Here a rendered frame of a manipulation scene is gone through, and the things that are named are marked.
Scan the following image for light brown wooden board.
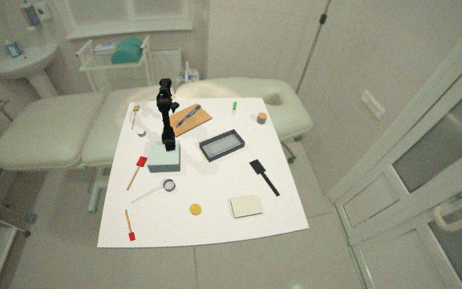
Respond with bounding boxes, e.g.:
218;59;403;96
169;104;212;137

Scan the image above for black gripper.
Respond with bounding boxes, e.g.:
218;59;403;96
159;95;180;113

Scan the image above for beige flat rectangular block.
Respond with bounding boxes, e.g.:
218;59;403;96
230;195;263;219

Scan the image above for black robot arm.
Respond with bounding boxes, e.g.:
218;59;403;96
156;79;176;152

